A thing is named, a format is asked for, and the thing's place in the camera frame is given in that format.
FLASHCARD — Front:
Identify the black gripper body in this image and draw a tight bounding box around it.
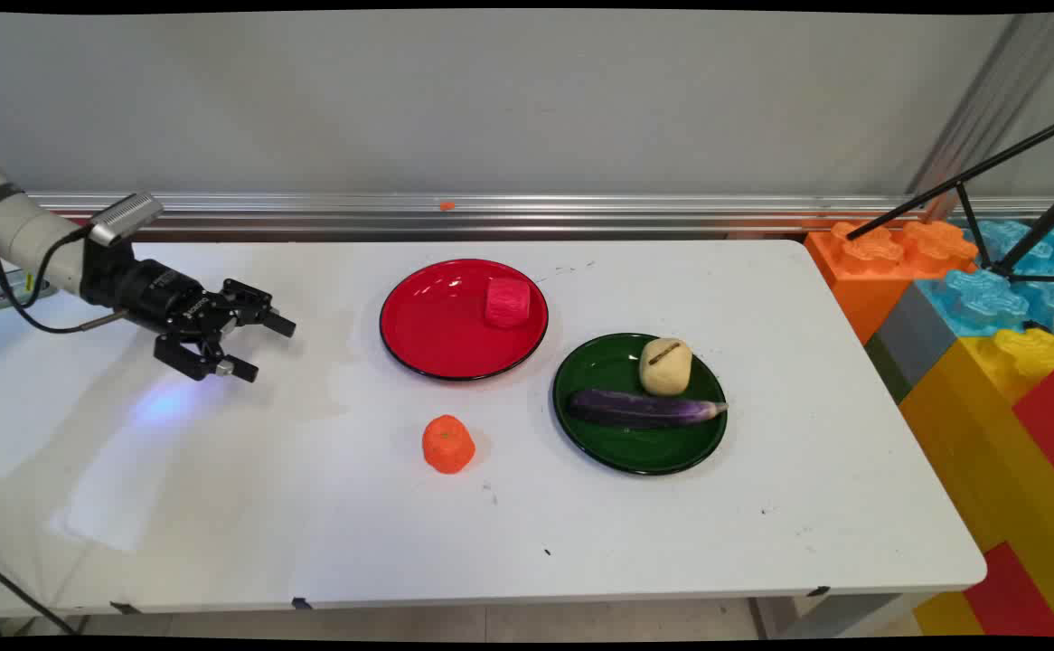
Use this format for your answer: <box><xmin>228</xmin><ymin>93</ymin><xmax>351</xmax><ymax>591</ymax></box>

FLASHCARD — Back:
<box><xmin>80</xmin><ymin>241</ymin><xmax>240</xmax><ymax>352</ymax></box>

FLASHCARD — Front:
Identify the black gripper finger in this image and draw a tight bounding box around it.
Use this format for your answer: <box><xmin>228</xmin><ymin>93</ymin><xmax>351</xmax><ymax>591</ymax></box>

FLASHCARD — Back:
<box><xmin>220</xmin><ymin>278</ymin><xmax>297</xmax><ymax>339</ymax></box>
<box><xmin>154</xmin><ymin>333</ymin><xmax>262</xmax><ymax>384</ymax></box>

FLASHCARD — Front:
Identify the purple toy eggplant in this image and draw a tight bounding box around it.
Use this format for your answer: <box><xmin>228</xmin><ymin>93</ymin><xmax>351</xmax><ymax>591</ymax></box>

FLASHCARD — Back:
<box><xmin>566</xmin><ymin>389</ymin><xmax>729</xmax><ymax>429</ymax></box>

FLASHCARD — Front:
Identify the red round plate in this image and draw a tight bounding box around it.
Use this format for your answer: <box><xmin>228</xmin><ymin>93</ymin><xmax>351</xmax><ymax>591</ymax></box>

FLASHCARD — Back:
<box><xmin>379</xmin><ymin>259</ymin><xmax>550</xmax><ymax>382</ymax></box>

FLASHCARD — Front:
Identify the orange toy fruit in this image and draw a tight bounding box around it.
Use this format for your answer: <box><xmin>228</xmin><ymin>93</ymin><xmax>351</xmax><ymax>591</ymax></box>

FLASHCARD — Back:
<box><xmin>421</xmin><ymin>415</ymin><xmax>476</xmax><ymax>475</ymax></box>

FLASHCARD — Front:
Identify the pink toy food block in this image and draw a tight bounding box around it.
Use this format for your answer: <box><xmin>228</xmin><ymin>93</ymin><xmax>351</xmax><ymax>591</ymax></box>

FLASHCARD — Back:
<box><xmin>485</xmin><ymin>277</ymin><xmax>532</xmax><ymax>328</ymax></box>

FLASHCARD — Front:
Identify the green round plate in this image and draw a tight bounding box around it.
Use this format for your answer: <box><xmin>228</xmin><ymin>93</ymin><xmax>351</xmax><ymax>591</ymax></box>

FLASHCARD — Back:
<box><xmin>551</xmin><ymin>333</ymin><xmax>729</xmax><ymax>476</ymax></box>

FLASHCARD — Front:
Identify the beige toy potato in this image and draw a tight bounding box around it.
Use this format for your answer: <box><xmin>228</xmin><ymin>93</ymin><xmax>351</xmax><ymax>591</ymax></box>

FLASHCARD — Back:
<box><xmin>639</xmin><ymin>337</ymin><xmax>693</xmax><ymax>397</ymax></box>

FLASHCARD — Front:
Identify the orange giant toy brick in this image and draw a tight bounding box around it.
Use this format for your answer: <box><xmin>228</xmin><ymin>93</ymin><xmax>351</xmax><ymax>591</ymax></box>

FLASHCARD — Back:
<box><xmin>805</xmin><ymin>220</ymin><xmax>980</xmax><ymax>345</ymax></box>

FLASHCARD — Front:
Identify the dark green giant toy brick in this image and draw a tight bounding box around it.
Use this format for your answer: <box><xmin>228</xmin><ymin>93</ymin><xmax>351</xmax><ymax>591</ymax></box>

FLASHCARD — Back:
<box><xmin>864</xmin><ymin>334</ymin><xmax>913</xmax><ymax>406</ymax></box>

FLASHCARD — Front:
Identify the grey table leg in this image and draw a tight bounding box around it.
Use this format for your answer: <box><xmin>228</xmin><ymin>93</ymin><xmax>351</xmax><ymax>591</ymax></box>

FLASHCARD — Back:
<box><xmin>748</xmin><ymin>592</ymin><xmax>936</xmax><ymax>639</ymax></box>

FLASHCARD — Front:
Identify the grey giant toy brick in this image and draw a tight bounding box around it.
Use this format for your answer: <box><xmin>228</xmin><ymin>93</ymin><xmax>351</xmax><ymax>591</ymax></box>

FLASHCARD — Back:
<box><xmin>875</xmin><ymin>284</ymin><xmax>958</xmax><ymax>391</ymax></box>

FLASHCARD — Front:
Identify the black tripod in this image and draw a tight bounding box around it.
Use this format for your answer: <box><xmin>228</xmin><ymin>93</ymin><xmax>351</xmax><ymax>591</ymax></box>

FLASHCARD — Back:
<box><xmin>846</xmin><ymin>110</ymin><xmax>1054</xmax><ymax>284</ymax></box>

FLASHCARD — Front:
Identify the light blue giant toy brick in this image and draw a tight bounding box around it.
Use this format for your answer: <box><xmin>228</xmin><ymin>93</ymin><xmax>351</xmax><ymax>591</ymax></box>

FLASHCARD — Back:
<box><xmin>916</xmin><ymin>217</ymin><xmax>1054</xmax><ymax>338</ymax></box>

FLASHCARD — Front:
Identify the yellow giant toy brick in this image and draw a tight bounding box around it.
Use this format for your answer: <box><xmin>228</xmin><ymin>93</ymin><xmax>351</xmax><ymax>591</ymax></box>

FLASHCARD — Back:
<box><xmin>898</xmin><ymin>326</ymin><xmax>1054</xmax><ymax>638</ymax></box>

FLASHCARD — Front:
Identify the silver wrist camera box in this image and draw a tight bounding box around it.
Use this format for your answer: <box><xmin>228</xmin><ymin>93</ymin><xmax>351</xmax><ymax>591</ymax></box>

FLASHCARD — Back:
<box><xmin>88</xmin><ymin>191</ymin><xmax>165</xmax><ymax>248</ymax></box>

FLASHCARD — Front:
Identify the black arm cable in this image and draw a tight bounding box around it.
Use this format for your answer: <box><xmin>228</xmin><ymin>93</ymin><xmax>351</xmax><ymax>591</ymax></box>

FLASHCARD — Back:
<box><xmin>0</xmin><ymin>222</ymin><xmax>130</xmax><ymax>336</ymax></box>

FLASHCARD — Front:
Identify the black floor cable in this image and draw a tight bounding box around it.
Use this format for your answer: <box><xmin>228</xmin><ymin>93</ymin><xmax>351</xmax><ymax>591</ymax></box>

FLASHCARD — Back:
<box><xmin>0</xmin><ymin>555</ymin><xmax>78</xmax><ymax>637</ymax></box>

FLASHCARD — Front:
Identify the aluminium rail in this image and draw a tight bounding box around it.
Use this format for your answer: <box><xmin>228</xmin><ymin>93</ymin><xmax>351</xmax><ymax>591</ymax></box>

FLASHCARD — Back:
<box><xmin>25</xmin><ymin>192</ymin><xmax>1054</xmax><ymax>241</ymax></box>

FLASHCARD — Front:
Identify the slanted aluminium post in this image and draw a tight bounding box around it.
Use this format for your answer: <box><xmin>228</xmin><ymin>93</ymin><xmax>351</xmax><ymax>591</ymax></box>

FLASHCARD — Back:
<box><xmin>907</xmin><ymin>13</ymin><xmax>1054</xmax><ymax>222</ymax></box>

